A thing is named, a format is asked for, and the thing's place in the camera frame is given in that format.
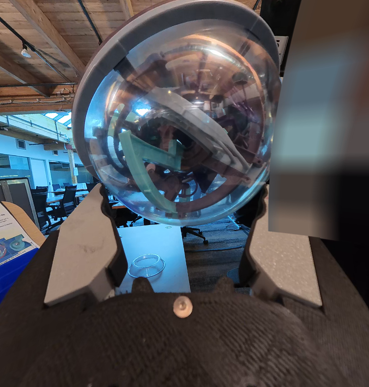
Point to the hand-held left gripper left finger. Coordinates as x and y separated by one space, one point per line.
81 251

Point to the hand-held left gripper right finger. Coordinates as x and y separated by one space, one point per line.
284 266

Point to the clear plastic maze ball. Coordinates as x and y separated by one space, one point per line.
178 121

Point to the black office chair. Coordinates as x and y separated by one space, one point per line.
195 234
63 202

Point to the printed instruction sheet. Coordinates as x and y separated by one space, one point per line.
6 229

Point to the blue plastic bin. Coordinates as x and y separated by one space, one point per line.
9 281

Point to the grey desk partition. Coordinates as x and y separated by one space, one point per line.
15 193

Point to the ceiling spot lamp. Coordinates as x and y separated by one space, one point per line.
26 50

